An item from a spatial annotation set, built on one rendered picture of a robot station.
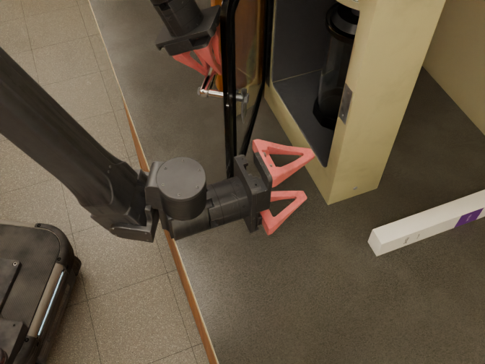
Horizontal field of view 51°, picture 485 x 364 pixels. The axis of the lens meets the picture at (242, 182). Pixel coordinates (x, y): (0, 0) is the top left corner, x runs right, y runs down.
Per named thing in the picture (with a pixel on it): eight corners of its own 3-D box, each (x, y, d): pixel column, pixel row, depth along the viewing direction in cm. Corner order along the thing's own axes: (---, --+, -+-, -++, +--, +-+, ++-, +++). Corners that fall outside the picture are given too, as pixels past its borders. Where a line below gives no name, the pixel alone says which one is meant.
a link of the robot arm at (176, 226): (156, 213, 70) (169, 250, 67) (151, 189, 64) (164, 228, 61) (204, 198, 71) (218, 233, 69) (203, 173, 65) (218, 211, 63)
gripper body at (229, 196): (265, 188, 63) (209, 206, 62) (263, 230, 71) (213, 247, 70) (246, 151, 67) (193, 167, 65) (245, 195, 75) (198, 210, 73)
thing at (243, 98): (249, 115, 84) (249, 89, 79) (246, 124, 83) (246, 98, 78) (237, 113, 84) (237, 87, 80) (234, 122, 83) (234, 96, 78)
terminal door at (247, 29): (263, 85, 112) (272, -106, 80) (231, 196, 94) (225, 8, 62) (260, 84, 112) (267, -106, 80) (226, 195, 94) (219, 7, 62)
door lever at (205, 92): (242, 68, 86) (242, 56, 84) (229, 107, 80) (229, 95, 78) (212, 64, 87) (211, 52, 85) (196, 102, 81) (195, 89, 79)
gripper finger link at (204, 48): (202, 65, 88) (175, 20, 82) (238, 57, 85) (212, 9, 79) (190, 92, 84) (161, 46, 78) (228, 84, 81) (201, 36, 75)
